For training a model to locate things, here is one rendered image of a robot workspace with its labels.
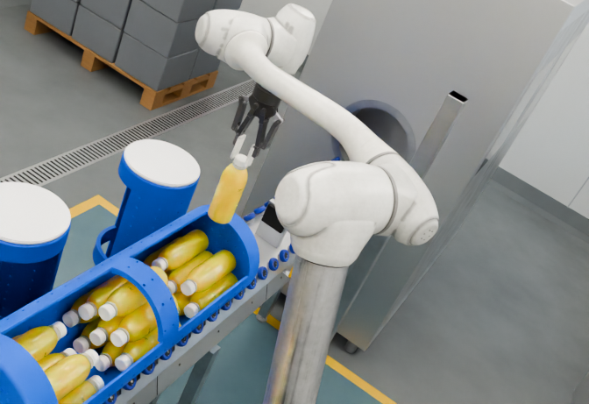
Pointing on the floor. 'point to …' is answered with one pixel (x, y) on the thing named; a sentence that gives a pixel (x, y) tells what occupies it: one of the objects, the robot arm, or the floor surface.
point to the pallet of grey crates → (139, 18)
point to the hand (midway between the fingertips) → (244, 151)
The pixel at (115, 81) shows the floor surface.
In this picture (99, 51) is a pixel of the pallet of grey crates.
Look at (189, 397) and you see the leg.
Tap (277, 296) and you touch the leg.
